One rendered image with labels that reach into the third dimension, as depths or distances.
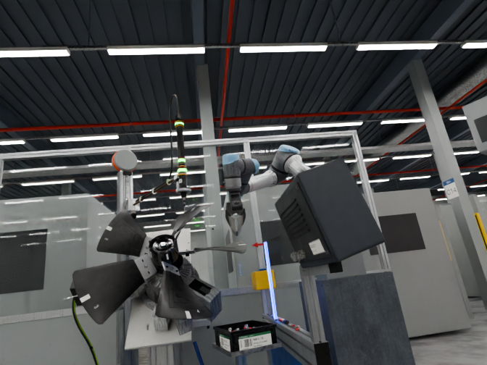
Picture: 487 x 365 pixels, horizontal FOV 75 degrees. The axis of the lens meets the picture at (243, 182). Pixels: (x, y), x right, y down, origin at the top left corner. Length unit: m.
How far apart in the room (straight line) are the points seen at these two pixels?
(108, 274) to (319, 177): 0.97
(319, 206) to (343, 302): 0.75
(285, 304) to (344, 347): 0.89
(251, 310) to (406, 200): 3.85
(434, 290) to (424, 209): 1.18
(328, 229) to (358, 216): 0.07
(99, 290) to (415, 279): 4.59
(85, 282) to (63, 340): 0.97
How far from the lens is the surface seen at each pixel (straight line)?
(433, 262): 5.52
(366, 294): 1.38
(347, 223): 0.65
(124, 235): 1.57
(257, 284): 1.65
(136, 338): 1.48
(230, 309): 2.13
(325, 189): 0.65
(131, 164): 2.21
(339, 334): 1.34
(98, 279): 1.38
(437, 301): 5.49
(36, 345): 2.37
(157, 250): 1.37
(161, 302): 1.20
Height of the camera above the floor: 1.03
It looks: 17 degrees up
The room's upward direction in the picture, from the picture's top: 7 degrees counter-clockwise
